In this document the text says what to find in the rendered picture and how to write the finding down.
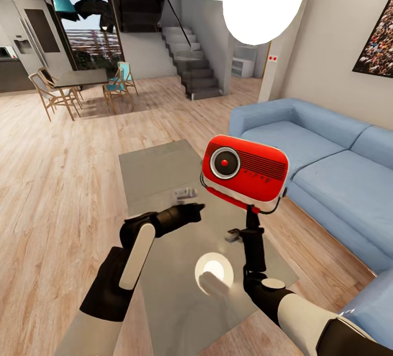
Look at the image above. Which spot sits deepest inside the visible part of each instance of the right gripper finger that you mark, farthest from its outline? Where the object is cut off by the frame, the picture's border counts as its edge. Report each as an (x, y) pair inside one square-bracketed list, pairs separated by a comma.
[(249, 218), (256, 221)]

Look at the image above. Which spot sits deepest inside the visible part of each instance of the breakfast table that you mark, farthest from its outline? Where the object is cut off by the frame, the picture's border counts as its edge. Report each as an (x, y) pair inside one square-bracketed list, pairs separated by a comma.
[(79, 78)]

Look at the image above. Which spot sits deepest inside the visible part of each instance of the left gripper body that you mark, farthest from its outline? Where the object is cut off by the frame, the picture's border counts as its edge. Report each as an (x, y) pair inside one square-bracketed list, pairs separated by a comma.
[(184, 214)]

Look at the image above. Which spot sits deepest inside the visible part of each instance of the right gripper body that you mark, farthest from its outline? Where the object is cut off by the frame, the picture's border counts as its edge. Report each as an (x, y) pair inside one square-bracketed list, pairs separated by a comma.
[(253, 242)]

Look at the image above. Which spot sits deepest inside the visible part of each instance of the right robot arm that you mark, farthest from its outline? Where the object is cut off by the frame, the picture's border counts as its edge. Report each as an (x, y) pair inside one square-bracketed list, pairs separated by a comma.
[(315, 331)]

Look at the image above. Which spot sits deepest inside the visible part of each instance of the radio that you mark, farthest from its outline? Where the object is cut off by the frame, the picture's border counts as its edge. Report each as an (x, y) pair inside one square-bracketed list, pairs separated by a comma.
[(254, 170)]

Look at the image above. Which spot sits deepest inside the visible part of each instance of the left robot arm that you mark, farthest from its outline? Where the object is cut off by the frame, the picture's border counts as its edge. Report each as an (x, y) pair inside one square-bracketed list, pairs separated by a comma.
[(95, 329)]

